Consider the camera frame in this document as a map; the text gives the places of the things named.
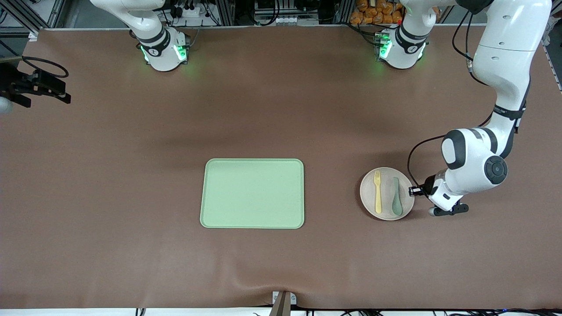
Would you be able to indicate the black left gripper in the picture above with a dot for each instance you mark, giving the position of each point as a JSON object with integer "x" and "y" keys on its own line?
{"x": 427, "y": 184}

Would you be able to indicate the brown table cover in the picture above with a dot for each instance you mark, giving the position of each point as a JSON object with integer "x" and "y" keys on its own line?
{"x": 131, "y": 245}

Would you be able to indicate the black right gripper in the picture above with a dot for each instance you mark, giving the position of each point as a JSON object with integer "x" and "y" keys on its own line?
{"x": 12, "y": 82}

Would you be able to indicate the round beige plate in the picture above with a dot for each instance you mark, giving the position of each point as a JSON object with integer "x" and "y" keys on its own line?
{"x": 386, "y": 210}

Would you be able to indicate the light green rectangular tray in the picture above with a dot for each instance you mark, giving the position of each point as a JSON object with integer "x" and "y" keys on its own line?
{"x": 252, "y": 193}

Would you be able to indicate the white power strip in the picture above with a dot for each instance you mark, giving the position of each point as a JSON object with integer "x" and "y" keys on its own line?
{"x": 191, "y": 12}

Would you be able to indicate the metal clamp bracket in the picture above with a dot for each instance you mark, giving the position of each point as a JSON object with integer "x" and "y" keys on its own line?
{"x": 281, "y": 305}

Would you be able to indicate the pile of orange packets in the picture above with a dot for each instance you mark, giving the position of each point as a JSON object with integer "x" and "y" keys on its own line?
{"x": 373, "y": 13}

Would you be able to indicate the green plastic spoon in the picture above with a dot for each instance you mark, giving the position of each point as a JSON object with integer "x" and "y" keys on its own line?
{"x": 396, "y": 206}

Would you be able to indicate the yellow plastic fork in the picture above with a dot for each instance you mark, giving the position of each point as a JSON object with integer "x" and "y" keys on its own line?
{"x": 378, "y": 197}

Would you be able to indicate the aluminium frame strut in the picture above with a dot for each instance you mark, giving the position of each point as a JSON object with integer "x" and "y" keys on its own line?
{"x": 26, "y": 13}
{"x": 556, "y": 66}

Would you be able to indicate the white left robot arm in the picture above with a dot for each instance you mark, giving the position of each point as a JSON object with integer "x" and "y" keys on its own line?
{"x": 505, "y": 52}

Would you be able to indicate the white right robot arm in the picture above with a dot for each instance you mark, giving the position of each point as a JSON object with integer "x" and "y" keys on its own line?
{"x": 160, "y": 55}

